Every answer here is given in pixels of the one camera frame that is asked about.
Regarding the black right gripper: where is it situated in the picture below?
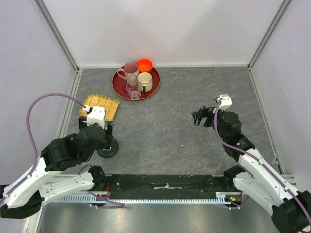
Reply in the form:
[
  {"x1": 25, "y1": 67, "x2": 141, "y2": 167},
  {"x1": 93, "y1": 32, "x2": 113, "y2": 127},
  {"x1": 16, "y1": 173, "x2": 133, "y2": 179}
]
[{"x1": 191, "y1": 105, "x2": 228, "y2": 141}]

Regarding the black phone stand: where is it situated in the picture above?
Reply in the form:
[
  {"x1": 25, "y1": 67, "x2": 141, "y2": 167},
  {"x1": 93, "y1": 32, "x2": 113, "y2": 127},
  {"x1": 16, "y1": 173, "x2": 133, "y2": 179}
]
[{"x1": 97, "y1": 139, "x2": 119, "y2": 158}]

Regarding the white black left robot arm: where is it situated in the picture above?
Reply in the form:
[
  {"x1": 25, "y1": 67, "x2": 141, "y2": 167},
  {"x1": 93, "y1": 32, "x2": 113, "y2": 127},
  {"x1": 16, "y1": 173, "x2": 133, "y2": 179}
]
[{"x1": 0, "y1": 122, "x2": 118, "y2": 219}]

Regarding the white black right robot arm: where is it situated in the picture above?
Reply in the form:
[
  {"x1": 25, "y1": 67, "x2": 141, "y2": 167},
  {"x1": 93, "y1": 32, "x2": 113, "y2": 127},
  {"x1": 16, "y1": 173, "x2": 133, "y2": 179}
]
[{"x1": 191, "y1": 107, "x2": 311, "y2": 233}]

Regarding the yellow bamboo tray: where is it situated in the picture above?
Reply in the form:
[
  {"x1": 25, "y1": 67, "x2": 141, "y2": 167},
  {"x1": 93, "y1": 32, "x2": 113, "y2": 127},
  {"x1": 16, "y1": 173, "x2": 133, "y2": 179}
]
[{"x1": 83, "y1": 94, "x2": 120, "y2": 121}]

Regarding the round red tray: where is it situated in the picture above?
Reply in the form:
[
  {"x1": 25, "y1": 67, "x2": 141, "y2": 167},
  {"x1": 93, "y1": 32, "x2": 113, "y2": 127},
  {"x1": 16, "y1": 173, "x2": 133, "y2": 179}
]
[{"x1": 111, "y1": 65, "x2": 161, "y2": 101}]

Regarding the cream ceramic mug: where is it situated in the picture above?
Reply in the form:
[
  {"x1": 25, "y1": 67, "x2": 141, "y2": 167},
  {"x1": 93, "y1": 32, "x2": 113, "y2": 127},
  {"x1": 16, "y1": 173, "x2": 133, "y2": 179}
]
[{"x1": 137, "y1": 72, "x2": 153, "y2": 93}]

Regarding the pink floral mug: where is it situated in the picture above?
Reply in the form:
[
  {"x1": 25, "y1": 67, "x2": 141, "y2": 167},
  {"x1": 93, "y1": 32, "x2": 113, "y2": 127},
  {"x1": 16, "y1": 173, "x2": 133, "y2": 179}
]
[{"x1": 117, "y1": 62, "x2": 139, "y2": 85}]

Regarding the orange bowl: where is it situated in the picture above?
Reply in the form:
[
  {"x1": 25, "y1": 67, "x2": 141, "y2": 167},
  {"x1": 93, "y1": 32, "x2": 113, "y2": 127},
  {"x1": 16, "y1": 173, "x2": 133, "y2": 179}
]
[{"x1": 136, "y1": 58, "x2": 153, "y2": 72}]

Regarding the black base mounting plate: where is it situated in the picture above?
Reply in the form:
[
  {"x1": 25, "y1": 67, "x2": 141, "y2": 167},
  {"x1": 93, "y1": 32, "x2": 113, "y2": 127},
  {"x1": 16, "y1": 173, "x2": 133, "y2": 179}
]
[{"x1": 100, "y1": 174, "x2": 241, "y2": 199}]

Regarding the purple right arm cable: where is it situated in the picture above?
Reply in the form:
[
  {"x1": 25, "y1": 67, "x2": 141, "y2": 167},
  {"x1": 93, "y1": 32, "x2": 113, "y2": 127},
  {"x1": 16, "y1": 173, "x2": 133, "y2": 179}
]
[{"x1": 213, "y1": 97, "x2": 311, "y2": 229}]

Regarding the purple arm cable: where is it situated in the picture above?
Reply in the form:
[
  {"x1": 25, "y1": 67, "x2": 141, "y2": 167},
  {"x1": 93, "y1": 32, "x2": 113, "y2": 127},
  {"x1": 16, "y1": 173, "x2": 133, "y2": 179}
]
[
  {"x1": 213, "y1": 97, "x2": 311, "y2": 229},
  {"x1": 0, "y1": 93, "x2": 126, "y2": 209}
]

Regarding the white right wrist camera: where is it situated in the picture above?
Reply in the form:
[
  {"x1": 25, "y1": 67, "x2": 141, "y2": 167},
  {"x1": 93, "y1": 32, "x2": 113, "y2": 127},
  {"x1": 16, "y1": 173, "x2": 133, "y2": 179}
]
[{"x1": 213, "y1": 94, "x2": 232, "y2": 113}]

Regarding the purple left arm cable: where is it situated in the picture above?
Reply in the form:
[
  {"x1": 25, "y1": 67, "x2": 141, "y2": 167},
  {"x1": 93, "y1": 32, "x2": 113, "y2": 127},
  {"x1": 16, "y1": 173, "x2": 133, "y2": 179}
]
[{"x1": 0, "y1": 93, "x2": 126, "y2": 209}]

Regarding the slotted grey cable duct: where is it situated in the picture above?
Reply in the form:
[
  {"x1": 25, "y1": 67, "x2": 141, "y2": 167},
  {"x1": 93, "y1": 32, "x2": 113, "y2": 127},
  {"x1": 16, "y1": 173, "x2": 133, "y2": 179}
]
[{"x1": 52, "y1": 192, "x2": 240, "y2": 205}]

